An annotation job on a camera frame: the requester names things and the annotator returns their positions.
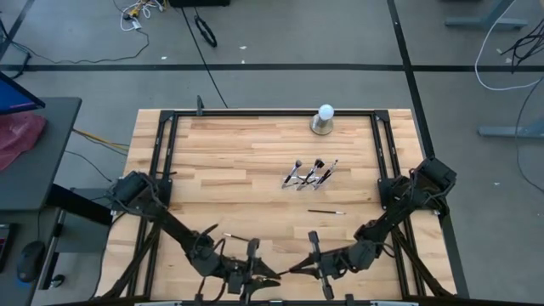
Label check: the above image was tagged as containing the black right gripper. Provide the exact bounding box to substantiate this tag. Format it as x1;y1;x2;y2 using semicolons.
288;231;354;301

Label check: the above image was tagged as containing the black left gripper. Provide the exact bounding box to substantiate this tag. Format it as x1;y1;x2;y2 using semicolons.
224;239;281;305

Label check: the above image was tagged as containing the black powder makeup brush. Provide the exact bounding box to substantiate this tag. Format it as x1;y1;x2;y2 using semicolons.
296;158;326;191

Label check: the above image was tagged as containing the clear acrylic brush organizer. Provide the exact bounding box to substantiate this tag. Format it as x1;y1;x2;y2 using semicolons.
292;163;354;191

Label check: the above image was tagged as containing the white globe lamp metal base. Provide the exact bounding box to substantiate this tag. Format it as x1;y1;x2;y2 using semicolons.
309;103;336;137

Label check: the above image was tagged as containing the black desk crossbar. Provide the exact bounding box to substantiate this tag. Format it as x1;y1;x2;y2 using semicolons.
46;183;114;226

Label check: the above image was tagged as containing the black computer mouse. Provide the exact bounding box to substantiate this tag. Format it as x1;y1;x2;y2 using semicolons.
16;241;47;284

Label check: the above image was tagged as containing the blue-grey desk foot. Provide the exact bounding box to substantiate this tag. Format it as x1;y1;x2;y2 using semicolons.
477;116;544;139
445;0;530;31

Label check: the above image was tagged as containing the dark grey desk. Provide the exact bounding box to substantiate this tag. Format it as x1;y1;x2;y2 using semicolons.
0;96;82;213

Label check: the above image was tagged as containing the grey desk tray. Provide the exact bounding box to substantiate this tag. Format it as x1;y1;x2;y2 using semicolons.
0;207;67;306

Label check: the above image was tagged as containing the black keyboard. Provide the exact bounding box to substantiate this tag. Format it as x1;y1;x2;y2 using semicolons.
0;223;18;273

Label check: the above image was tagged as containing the black box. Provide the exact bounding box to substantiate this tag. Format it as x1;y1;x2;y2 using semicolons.
168;0;232;9

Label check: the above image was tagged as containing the red cloth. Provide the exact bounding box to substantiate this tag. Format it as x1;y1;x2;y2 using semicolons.
0;112;48;171

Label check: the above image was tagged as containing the black monitor blue screen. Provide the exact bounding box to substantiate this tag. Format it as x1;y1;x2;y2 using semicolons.
0;71;47;116

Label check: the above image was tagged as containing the black sleeved cable bundle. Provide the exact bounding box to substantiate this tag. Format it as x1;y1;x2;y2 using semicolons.
100;212;165;299
390;227;454;298

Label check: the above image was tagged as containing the black aluminium rig frame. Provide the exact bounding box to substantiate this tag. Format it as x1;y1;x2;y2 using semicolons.
95;108;458;306

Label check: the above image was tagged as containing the long black floor cable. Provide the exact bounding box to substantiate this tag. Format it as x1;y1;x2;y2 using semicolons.
180;6;230;110

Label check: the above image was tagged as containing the thin black floor cable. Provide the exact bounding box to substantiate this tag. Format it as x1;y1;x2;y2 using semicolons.
0;28;150;65

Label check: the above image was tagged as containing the white floor cable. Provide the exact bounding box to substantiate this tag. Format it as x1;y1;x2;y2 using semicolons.
473;0;544;92

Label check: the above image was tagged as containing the black cable ring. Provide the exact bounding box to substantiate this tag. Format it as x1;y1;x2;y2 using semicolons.
194;14;218;48

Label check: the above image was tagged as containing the white and yellow cable bundle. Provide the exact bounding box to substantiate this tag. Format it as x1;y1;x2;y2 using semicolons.
120;0;166;32

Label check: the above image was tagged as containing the black tangled cable bundle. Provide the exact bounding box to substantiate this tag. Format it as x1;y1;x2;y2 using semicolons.
501;19;544;73

